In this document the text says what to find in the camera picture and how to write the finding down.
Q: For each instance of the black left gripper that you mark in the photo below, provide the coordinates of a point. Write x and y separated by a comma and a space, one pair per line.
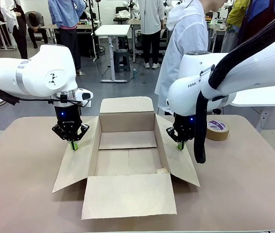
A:
68, 116

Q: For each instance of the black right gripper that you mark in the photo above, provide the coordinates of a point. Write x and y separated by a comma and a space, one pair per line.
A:
184, 126

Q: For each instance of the large cardboard box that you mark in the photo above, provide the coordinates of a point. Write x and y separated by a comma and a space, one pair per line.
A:
127, 194

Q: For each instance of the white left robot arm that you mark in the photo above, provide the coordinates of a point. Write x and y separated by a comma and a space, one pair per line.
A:
42, 72

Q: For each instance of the brown packing tape roll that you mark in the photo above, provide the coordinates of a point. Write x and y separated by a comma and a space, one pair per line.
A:
216, 134

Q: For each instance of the small green bottle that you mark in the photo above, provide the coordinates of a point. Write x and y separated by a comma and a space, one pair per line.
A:
134, 73

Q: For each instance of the grey plastic stool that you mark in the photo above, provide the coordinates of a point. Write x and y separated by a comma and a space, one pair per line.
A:
121, 60

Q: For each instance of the white side table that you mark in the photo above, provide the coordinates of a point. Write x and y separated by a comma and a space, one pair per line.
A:
261, 99

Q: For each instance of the person in white coat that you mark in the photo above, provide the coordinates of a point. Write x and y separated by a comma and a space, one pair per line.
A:
188, 36

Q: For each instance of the black stand pole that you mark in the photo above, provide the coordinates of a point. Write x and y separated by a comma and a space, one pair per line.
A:
94, 29

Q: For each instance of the person in white and black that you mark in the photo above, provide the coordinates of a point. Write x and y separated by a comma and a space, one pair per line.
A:
21, 36

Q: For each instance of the white height-adjustable desk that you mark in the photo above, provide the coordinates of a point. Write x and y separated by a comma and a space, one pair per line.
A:
113, 30

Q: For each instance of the grey cluttered desk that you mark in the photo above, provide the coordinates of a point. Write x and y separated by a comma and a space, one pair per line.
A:
218, 26

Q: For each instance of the person in blue shirt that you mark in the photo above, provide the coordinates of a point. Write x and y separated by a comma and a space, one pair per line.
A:
65, 14

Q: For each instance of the seated person in grey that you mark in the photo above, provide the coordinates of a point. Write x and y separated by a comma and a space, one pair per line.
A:
36, 19

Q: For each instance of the person in long white shirt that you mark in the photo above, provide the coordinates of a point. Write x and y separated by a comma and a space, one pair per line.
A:
150, 19

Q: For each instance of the pile of white cloth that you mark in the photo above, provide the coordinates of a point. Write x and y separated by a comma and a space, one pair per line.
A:
122, 13

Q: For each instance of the person in yellow jacket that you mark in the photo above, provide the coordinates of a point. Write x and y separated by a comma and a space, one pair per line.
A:
234, 12

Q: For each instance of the person in blue dark apron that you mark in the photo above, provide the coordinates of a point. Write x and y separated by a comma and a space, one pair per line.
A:
259, 14

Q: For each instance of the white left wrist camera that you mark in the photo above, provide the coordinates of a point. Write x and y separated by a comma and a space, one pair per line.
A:
85, 94

